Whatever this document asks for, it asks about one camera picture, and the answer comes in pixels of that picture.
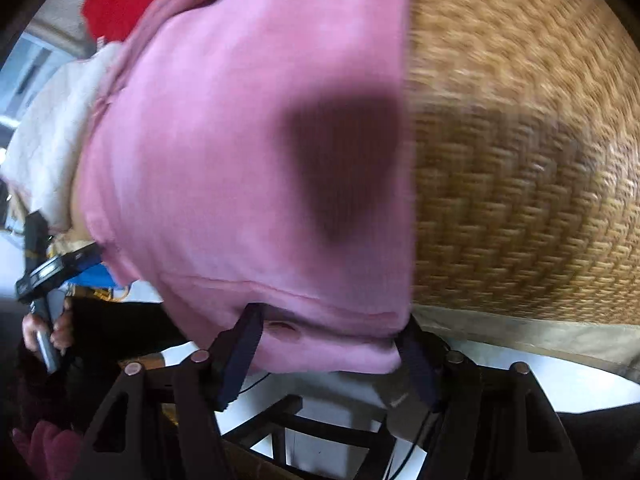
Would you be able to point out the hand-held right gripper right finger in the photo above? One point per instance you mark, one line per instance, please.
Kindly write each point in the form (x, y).
(419, 365)

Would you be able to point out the dark wooden stool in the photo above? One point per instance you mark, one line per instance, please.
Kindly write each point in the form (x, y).
(320, 432)

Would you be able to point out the blue plastic container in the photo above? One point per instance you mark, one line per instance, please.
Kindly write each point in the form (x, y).
(97, 277)

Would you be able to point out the woven bamboo mat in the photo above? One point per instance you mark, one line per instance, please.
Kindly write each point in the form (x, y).
(515, 160)

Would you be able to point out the pink garment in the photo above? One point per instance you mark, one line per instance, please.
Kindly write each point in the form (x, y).
(225, 135)

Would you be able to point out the person's left hand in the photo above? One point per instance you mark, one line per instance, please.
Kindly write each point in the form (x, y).
(62, 332)

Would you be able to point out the person's black clothing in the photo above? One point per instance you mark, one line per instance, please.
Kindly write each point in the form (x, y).
(115, 330)

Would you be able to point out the white quilted cushion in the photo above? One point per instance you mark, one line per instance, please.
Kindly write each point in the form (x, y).
(50, 125)

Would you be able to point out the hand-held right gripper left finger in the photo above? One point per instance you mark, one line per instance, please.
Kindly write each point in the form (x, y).
(240, 355)

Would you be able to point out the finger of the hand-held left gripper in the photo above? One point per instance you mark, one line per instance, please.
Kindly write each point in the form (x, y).
(82, 256)

